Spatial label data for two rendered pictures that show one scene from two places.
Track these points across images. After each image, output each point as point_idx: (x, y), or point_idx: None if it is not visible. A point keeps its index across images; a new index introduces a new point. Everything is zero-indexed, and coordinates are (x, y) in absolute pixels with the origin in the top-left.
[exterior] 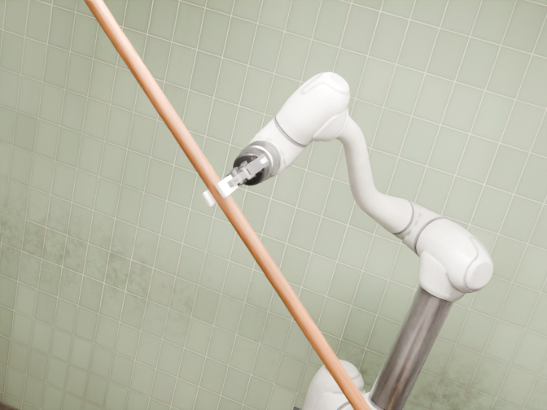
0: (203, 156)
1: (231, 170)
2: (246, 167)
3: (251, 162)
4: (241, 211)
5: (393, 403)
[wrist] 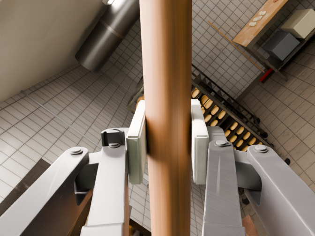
0: (140, 18)
1: None
2: (59, 161)
3: (24, 223)
4: (150, 208)
5: None
